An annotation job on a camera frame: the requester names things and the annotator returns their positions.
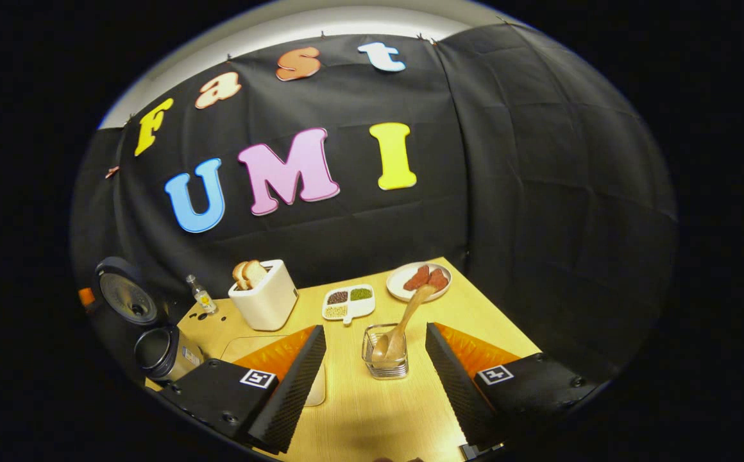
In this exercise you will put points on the small red clip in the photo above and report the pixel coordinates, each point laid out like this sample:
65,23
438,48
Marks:
112,171

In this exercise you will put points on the pile of yellow soybeans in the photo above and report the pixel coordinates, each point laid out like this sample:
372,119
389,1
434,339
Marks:
336,311

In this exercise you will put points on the red meat piece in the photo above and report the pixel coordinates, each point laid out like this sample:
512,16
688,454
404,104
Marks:
439,279
417,277

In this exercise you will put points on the small clear glass bottle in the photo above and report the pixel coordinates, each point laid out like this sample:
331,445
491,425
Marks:
203,297

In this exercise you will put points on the clear plastic container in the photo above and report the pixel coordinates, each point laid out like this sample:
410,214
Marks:
316,388

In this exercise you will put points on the pile of dark red beans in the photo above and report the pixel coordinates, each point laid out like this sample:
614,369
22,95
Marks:
337,297

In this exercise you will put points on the white round plate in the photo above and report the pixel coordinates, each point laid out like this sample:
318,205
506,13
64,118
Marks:
401,289

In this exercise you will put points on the pile of green mung beans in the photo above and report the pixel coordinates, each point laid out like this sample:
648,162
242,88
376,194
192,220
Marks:
360,294

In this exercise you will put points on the bread slice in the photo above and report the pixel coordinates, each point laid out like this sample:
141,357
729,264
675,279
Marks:
240,276
256,273

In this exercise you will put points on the white divided dish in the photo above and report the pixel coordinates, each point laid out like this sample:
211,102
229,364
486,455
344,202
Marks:
359,309

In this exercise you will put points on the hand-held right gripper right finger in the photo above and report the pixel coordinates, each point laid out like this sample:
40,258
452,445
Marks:
458,391

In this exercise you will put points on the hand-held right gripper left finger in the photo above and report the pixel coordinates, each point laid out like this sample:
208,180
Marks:
288,398

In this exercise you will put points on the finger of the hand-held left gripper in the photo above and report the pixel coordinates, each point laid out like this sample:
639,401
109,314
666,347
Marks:
86,296

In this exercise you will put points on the white toaster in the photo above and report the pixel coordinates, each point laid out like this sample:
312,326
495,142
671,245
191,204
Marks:
269,305

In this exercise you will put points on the dark grey rice cooker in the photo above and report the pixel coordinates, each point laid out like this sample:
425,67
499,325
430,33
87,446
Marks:
125,295

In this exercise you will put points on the wooden spoon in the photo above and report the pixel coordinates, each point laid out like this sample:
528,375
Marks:
410,311

